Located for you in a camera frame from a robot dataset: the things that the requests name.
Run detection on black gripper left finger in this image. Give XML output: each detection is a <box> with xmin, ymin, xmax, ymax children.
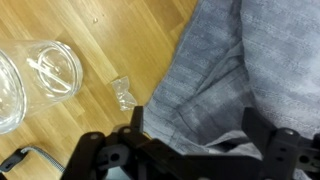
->
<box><xmin>61</xmin><ymin>106</ymin><xmax>158</xmax><ymax>180</ymax></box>

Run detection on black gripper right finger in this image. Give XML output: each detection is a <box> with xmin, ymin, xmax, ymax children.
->
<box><xmin>241</xmin><ymin>107</ymin><xmax>320</xmax><ymax>180</ymax></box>

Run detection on grey terry towel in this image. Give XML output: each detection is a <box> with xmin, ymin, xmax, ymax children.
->
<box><xmin>143</xmin><ymin>0</ymin><xmax>320</xmax><ymax>180</ymax></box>

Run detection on small clear plastic scrap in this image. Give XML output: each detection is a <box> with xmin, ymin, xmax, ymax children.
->
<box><xmin>110</xmin><ymin>75</ymin><xmax>138</xmax><ymax>112</ymax></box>

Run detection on clear plastic jar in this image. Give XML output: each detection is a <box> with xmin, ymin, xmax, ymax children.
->
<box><xmin>0</xmin><ymin>39</ymin><xmax>84</xmax><ymax>135</ymax></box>

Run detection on braided lamp cable with switch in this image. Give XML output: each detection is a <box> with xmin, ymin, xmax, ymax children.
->
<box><xmin>0</xmin><ymin>145</ymin><xmax>67</xmax><ymax>174</ymax></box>

